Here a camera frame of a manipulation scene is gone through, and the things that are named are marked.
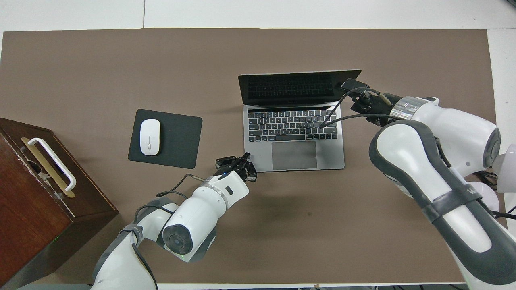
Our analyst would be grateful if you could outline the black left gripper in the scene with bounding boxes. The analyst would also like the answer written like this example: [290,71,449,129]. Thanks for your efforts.
[215,152,258,183]

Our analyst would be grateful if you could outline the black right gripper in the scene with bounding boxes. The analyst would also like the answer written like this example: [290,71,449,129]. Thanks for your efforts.
[340,79,400,117]

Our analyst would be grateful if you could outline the grey laptop computer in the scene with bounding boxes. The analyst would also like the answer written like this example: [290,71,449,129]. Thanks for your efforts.
[238,70,362,172]

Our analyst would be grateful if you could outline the black mouse pad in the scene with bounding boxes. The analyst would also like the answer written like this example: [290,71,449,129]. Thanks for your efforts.
[128,109,203,170]

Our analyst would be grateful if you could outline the white computer mouse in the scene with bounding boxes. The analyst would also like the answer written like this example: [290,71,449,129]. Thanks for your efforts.
[139,119,161,156]

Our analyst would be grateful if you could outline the brown paper table mat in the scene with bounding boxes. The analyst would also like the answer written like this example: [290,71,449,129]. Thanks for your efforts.
[0,28,513,284]

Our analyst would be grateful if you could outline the white desk lamp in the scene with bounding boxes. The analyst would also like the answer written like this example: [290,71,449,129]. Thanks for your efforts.
[468,144,516,220]

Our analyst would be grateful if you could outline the brown wooden box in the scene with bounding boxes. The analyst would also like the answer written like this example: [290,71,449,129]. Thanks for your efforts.
[0,118,119,290]

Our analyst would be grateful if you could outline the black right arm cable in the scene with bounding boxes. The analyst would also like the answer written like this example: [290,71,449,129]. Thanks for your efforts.
[318,87,404,131]

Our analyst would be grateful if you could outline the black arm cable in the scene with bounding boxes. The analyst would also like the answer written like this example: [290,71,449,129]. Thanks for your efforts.
[156,173,207,199]
[318,87,404,131]

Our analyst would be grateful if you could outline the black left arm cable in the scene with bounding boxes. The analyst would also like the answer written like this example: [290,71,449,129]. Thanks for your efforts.
[156,173,207,199]

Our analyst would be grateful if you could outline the black lamp power cable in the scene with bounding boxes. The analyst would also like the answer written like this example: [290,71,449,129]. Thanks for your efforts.
[478,171,499,188]

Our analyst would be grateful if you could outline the white box handle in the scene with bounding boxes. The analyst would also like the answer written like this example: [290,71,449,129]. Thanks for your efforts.
[27,137,77,191]

